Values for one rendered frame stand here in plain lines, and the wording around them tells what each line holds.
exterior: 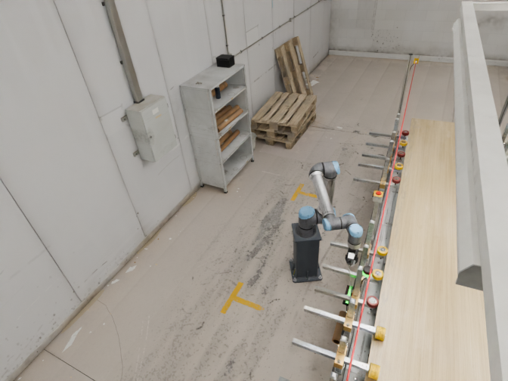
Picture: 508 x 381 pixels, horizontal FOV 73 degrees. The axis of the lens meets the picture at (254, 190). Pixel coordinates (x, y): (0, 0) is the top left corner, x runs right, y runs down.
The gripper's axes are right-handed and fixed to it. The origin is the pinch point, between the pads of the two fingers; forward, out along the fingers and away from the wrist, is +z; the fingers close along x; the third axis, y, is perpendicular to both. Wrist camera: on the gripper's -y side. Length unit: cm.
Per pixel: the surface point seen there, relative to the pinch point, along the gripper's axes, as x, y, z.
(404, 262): -36.4, 24.6, 9.0
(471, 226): -37, -94, -139
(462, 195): -36, -78, -137
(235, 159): 214, 219, 86
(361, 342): -18, -35, 37
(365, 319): -17.8, -15.4, 37.0
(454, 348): -71, -34, 9
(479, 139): -38, -62, -147
